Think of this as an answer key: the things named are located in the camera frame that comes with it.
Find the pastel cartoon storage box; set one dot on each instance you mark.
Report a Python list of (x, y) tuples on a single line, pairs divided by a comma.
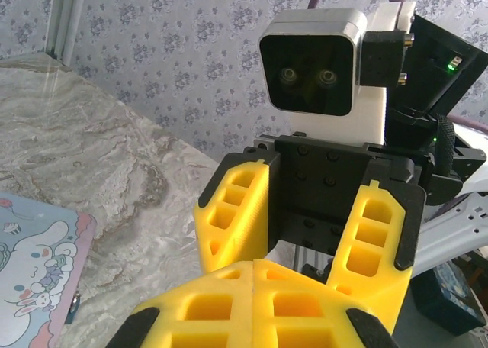
[(30, 268)]

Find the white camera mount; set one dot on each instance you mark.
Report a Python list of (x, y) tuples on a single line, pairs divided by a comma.
[(343, 128)]

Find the dark blue patterned box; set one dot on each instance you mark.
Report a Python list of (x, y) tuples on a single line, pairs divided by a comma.
[(446, 298)]

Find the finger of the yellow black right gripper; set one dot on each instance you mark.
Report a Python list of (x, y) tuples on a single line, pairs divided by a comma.
[(251, 210), (381, 287)]

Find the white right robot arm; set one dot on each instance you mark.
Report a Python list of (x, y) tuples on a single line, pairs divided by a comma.
[(457, 226)]

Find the aluminium frame post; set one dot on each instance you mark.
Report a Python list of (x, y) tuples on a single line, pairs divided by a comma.
[(65, 20)]

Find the silver black wrist camera box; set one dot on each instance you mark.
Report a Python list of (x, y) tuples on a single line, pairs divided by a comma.
[(309, 58)]

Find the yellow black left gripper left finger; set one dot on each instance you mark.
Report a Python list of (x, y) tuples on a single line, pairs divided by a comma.
[(190, 306)]

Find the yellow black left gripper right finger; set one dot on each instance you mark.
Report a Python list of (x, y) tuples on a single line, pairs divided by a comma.
[(305, 310)]

